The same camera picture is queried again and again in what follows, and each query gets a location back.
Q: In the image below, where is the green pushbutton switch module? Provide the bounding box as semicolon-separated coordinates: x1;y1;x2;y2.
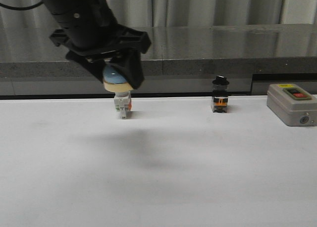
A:
114;91;132;119

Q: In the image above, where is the grey curtain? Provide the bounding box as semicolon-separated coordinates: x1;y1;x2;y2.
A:
0;0;317;29

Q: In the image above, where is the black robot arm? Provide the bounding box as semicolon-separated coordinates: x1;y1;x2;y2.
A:
42;0;151;89

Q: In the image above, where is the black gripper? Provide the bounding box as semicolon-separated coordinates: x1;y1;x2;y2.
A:
49;3;151;89

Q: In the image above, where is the black selector switch module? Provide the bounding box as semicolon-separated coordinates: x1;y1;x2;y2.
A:
211;75;229;113

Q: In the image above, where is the grey start-stop switch box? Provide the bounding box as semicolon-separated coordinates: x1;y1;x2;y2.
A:
266;83;317;126

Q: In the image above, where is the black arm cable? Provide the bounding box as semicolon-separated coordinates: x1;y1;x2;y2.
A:
0;1;45;10

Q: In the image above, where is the blue and cream desk bell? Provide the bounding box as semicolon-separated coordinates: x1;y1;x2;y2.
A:
103;65;133;93

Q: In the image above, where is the grey stone countertop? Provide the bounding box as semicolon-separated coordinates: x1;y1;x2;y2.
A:
0;24;317;98

